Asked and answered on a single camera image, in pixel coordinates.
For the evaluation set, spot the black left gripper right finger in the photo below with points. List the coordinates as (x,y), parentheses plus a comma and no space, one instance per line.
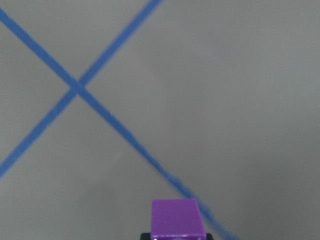
(209,236)

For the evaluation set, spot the purple block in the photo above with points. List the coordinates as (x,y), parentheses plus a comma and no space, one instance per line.
(176,219)

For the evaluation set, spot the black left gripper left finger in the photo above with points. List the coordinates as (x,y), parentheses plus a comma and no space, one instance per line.
(145,236)

